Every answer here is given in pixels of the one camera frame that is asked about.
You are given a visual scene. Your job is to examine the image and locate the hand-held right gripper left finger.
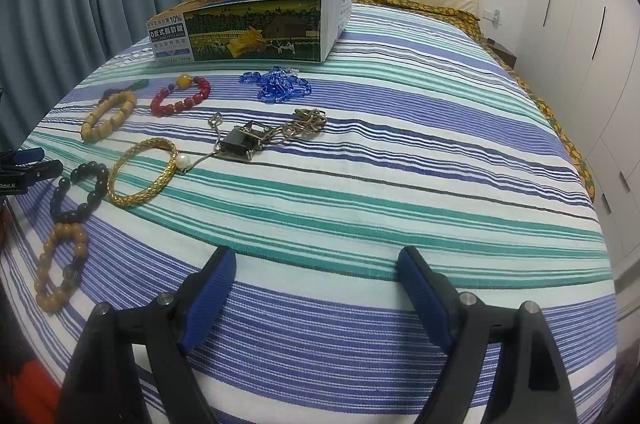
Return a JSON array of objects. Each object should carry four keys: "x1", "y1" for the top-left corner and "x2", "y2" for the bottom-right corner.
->
[{"x1": 55, "y1": 245, "x2": 238, "y2": 424}]

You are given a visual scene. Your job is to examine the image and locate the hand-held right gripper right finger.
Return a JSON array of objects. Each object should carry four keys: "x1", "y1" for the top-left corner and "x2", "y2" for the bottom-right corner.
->
[{"x1": 396, "y1": 245, "x2": 586, "y2": 424}]

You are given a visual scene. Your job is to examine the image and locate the light wooden bead bracelet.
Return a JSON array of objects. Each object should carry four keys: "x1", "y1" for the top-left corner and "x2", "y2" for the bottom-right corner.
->
[{"x1": 81, "y1": 91, "x2": 137, "y2": 144}]

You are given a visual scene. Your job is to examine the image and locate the brown wooden bead bracelet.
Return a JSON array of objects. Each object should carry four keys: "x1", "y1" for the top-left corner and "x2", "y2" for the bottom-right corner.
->
[{"x1": 34, "y1": 222, "x2": 90, "y2": 316}]

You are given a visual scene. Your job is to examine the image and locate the yellow bead pendant with tassel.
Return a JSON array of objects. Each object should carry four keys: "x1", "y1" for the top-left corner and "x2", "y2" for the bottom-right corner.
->
[{"x1": 150, "y1": 74, "x2": 211, "y2": 117}]

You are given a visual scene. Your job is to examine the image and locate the blue glass chain necklace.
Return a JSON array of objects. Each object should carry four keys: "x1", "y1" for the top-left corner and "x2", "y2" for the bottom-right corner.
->
[{"x1": 239, "y1": 65, "x2": 313, "y2": 105}]

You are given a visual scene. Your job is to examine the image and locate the printed cardboard box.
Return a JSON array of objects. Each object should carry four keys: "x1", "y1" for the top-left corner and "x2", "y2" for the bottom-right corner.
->
[{"x1": 146, "y1": 0, "x2": 355, "y2": 67}]

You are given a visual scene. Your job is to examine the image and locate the gold woven bangle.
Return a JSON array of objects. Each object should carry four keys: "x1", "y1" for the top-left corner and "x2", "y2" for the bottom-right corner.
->
[{"x1": 108, "y1": 137, "x2": 179, "y2": 208}]

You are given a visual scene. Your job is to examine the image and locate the striped blanket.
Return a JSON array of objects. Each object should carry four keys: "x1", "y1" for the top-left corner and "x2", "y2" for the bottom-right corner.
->
[{"x1": 0, "y1": 1, "x2": 621, "y2": 424}]

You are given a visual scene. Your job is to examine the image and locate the dark wooden nightstand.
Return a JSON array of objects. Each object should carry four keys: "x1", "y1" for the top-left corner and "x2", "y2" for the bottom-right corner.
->
[{"x1": 484, "y1": 38, "x2": 517, "y2": 69}]

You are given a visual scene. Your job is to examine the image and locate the white wardrobe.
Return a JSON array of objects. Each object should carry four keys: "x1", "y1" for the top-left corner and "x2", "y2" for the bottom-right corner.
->
[{"x1": 517, "y1": 0, "x2": 640, "y2": 285}]

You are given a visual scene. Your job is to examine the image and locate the dark and green bead bracelet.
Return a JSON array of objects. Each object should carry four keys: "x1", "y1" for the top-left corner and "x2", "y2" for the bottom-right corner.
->
[{"x1": 101, "y1": 79, "x2": 151, "y2": 103}]

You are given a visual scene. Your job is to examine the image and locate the thin pearl pendant necklace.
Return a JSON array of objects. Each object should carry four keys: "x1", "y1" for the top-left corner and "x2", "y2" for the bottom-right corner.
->
[{"x1": 175, "y1": 113, "x2": 226, "y2": 176}]

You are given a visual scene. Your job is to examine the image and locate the bronze chain dark pendant necklace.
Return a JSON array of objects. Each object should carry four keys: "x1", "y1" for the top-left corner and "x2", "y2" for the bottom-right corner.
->
[{"x1": 219, "y1": 108, "x2": 328, "y2": 162}]

